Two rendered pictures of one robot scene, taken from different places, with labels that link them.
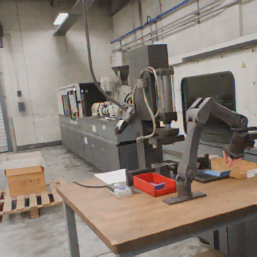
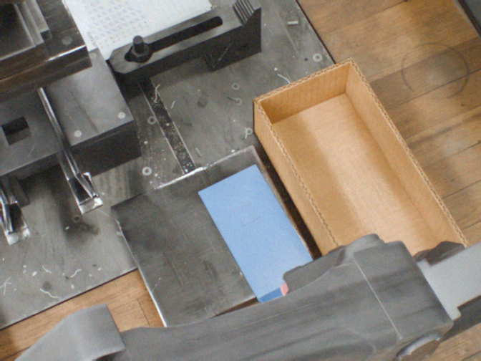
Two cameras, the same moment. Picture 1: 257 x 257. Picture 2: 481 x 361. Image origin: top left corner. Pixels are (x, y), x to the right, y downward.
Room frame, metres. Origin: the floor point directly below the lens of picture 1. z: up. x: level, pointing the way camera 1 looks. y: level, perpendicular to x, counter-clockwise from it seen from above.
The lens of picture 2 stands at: (1.47, -0.32, 1.85)
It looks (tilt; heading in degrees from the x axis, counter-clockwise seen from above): 65 degrees down; 5
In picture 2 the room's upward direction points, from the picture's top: 4 degrees counter-clockwise
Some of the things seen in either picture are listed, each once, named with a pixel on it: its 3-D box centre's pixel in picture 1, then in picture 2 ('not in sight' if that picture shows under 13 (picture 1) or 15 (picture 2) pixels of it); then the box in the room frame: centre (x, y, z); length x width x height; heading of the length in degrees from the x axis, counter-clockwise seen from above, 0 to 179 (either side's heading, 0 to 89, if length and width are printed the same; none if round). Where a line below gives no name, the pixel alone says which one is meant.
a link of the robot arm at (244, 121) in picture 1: (244, 129); (427, 291); (1.70, -0.44, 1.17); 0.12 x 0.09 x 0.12; 118
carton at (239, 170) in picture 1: (233, 168); (358, 186); (1.90, -0.42, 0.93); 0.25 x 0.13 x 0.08; 27
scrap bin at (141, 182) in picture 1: (153, 183); not in sight; (1.71, 0.04, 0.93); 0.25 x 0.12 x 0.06; 27
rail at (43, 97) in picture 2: not in sight; (56, 127); (1.94, -0.10, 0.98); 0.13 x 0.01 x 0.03; 27
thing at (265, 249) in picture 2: (217, 170); (260, 232); (1.85, -0.31, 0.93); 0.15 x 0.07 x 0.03; 29
